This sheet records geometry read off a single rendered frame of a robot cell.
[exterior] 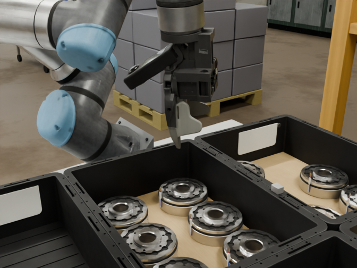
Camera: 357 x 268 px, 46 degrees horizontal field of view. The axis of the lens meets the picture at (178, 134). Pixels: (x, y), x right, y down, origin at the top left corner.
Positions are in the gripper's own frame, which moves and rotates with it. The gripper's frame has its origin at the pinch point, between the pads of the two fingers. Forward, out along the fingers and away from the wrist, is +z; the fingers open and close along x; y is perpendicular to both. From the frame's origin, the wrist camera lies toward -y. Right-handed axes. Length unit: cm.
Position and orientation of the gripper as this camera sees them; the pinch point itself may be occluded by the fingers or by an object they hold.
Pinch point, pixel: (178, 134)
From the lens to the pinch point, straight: 79.4
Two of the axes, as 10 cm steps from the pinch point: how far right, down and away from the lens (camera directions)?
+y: 9.7, 0.6, -2.5
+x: 2.5, -5.0, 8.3
